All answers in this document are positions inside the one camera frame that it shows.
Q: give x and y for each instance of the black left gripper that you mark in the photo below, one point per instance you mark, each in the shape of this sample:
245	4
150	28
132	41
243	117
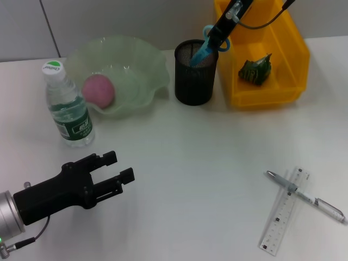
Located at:
54	193

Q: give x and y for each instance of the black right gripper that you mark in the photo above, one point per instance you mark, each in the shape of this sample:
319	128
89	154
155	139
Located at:
236	11

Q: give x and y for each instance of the blue scissors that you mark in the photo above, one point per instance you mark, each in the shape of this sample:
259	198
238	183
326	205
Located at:
199	55

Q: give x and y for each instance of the green plastic wrapper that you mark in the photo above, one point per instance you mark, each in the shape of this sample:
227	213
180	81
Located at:
255	70

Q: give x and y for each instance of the clear green-label water bottle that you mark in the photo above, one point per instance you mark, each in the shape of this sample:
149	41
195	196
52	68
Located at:
73	122

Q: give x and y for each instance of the pink peach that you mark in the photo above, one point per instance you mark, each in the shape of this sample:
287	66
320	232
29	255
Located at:
99	91

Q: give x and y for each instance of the transparent plastic ruler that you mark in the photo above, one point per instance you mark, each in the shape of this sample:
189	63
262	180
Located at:
280	223

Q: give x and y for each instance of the silver white pen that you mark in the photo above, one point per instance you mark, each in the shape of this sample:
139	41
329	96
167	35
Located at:
307	197

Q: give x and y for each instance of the black mesh pen holder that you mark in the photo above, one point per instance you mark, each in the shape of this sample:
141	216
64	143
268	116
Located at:
194	81

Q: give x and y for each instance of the green glass fruit bowl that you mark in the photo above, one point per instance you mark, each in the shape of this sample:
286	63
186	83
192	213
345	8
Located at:
136	81

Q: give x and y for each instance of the yellow plastic bin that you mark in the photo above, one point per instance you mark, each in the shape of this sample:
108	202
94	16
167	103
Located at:
261	89

